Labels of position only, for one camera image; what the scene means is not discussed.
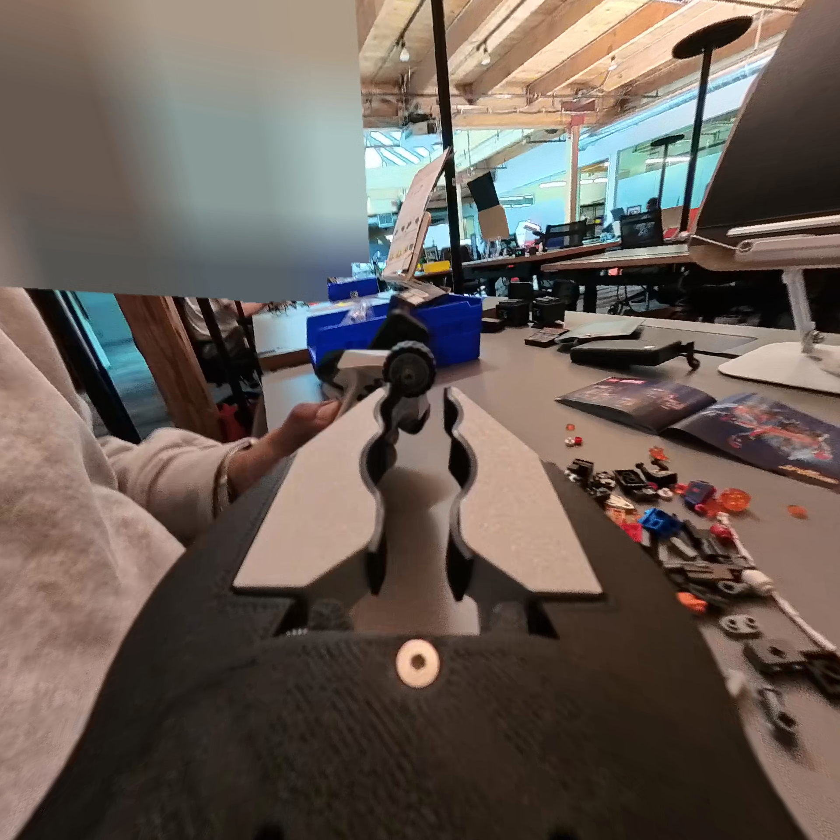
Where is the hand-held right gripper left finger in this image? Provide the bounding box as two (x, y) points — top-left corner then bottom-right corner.
(231, 386), (395, 597)

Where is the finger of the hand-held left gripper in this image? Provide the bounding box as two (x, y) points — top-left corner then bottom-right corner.
(327, 375), (371, 421)
(318, 348), (395, 383)

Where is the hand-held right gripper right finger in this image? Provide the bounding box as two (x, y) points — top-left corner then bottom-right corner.
(444, 386), (606, 603)

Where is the small lego wheel assembly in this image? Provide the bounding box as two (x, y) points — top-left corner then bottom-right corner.
(382, 341), (435, 435)

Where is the person's left forearm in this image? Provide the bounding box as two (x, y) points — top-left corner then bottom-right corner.
(92, 430), (231, 546)

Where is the pile of loose lego pieces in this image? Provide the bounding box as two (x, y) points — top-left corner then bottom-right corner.
(564, 420), (840, 749)

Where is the open lego instruction booklet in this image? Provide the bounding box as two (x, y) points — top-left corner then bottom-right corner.
(556, 376), (840, 493)

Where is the person's left hand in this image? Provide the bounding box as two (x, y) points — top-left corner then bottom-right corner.
(225, 399), (343, 503)

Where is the grey sheet holder stand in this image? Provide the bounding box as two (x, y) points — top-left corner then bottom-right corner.
(387, 274), (454, 309)

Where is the blue plastic storage bin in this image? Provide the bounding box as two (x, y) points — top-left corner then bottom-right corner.
(307, 292), (484, 383)

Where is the paper instruction sheet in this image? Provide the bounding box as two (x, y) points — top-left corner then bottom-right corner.
(382, 147), (455, 278)

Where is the red bag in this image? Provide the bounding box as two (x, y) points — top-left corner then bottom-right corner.
(218, 400), (256, 442)

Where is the black and beige board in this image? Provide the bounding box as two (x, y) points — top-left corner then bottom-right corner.
(466, 172), (511, 242)

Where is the wooden office desk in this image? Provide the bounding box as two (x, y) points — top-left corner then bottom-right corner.
(461, 241), (691, 280)

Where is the grey flat pad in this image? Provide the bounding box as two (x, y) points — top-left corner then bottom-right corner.
(554, 317), (647, 345)

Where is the black power adapter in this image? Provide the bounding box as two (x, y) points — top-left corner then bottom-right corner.
(570, 338), (700, 371)

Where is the black vertical pole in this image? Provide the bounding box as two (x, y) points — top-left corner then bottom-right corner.
(430, 0), (464, 296)

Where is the black disc floor lamp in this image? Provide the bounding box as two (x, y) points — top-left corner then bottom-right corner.
(671, 16), (753, 232)

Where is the monitor with white stand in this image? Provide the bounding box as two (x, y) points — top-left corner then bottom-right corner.
(686, 0), (840, 396)

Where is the silver bracelet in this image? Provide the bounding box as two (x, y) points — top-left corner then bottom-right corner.
(211, 438), (258, 519)

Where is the wooden post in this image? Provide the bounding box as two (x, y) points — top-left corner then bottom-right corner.
(115, 294), (222, 442)

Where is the white lego chain with ball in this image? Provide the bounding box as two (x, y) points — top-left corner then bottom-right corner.
(718, 515), (837, 652)

